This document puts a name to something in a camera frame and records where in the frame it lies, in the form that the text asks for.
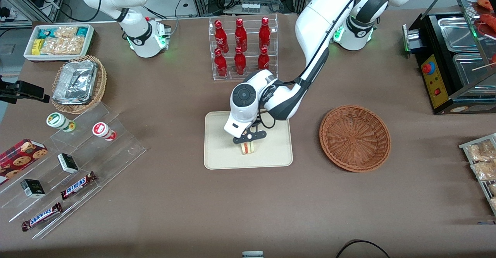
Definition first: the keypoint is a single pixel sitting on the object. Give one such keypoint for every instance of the clear bag of crackers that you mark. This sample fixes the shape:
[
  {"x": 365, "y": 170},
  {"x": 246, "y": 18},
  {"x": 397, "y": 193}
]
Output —
[
  {"x": 493, "y": 188},
  {"x": 480, "y": 151},
  {"x": 493, "y": 203},
  {"x": 484, "y": 171}
]

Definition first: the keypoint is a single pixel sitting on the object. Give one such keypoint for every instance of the steel warmer pan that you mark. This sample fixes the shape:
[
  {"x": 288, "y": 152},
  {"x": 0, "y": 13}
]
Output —
[
  {"x": 459, "y": 33},
  {"x": 471, "y": 70}
]

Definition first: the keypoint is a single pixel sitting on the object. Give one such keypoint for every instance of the red cola bottle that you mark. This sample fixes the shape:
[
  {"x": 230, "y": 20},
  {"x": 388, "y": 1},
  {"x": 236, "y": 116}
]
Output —
[
  {"x": 221, "y": 37},
  {"x": 240, "y": 35},
  {"x": 264, "y": 33},
  {"x": 220, "y": 65},
  {"x": 240, "y": 63},
  {"x": 263, "y": 60}
]

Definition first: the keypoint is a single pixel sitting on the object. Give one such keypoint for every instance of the clear acrylic stepped display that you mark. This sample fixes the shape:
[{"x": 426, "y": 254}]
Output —
[{"x": 116, "y": 153}]

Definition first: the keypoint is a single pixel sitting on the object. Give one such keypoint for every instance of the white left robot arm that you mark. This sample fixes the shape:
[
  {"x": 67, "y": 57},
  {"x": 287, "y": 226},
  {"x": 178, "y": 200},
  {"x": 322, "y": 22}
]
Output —
[{"x": 317, "y": 25}]

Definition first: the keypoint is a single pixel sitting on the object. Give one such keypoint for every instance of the yellow snack packet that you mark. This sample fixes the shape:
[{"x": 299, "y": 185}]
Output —
[{"x": 37, "y": 47}]

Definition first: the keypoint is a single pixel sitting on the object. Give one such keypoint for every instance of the beige plastic tray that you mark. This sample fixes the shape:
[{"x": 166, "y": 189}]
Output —
[{"x": 221, "y": 153}]

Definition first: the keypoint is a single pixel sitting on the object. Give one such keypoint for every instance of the silver foil container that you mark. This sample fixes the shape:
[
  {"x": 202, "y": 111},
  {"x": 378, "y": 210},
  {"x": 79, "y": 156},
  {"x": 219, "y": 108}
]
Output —
[{"x": 75, "y": 81}]

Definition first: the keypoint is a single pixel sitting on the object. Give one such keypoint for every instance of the red lid drink cup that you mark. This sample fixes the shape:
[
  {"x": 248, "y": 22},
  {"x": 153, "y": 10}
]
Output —
[{"x": 102, "y": 130}]

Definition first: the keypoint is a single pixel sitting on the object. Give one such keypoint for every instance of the Snickers chocolate bar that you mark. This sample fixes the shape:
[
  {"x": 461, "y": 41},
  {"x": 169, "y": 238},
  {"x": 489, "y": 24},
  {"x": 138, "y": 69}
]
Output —
[
  {"x": 42, "y": 216},
  {"x": 77, "y": 185}
]

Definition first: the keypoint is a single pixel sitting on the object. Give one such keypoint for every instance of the grey device with label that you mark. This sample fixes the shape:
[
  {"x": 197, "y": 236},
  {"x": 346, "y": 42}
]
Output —
[{"x": 252, "y": 254}]

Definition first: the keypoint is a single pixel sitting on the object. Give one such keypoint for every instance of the teal snack packet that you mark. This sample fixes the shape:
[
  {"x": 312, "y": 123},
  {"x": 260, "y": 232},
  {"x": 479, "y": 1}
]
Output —
[
  {"x": 45, "y": 33},
  {"x": 82, "y": 31}
]

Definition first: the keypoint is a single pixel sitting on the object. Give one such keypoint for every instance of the triangle sandwich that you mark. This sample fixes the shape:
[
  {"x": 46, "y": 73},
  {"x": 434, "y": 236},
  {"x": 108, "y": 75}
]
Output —
[{"x": 248, "y": 148}]

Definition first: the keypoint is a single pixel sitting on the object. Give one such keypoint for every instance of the large clear cracker bag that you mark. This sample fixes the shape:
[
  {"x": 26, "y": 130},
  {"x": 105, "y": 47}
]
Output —
[{"x": 62, "y": 46}]

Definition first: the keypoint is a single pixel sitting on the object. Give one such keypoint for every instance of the white power strip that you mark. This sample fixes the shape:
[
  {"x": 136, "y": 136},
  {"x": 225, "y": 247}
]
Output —
[{"x": 250, "y": 7}]

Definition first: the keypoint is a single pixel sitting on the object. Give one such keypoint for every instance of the brown wicker basket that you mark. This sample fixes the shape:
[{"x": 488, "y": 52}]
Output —
[{"x": 354, "y": 138}]

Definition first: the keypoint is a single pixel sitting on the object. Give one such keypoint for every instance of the white rectangular snack bin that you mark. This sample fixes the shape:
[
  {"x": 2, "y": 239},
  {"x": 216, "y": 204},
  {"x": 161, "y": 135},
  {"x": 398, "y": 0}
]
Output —
[{"x": 90, "y": 43}]

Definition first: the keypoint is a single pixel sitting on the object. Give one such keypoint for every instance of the small clear cracker bag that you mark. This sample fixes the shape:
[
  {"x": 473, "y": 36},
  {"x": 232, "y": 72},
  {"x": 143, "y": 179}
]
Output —
[{"x": 66, "y": 32}]

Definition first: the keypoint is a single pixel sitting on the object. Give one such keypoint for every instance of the black food warmer machine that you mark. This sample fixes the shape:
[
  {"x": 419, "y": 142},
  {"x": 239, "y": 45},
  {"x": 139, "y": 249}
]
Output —
[{"x": 436, "y": 83}]

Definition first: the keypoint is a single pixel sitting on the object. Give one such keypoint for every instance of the light wicker basket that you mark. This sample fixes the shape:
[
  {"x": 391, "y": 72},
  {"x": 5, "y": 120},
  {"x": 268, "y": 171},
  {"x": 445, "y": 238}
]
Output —
[{"x": 100, "y": 83}]

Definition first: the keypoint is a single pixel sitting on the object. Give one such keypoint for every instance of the red cookie box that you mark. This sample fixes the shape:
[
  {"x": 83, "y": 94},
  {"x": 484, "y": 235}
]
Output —
[{"x": 19, "y": 159}]

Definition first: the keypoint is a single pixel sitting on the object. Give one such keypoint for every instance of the clear acrylic bottle rack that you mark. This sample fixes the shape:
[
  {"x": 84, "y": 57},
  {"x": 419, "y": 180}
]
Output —
[{"x": 252, "y": 41}]

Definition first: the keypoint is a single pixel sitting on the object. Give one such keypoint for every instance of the small black carton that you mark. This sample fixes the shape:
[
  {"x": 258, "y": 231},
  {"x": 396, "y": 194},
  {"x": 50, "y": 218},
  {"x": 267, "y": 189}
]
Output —
[
  {"x": 68, "y": 163},
  {"x": 33, "y": 188}
]

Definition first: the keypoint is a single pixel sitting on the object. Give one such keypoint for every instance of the black camera on mount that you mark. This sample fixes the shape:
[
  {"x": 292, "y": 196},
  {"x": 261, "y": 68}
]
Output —
[{"x": 23, "y": 90}]

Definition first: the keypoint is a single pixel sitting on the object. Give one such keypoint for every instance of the green lid drink cup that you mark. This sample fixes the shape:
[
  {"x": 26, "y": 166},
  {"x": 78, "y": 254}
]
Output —
[{"x": 58, "y": 121}]

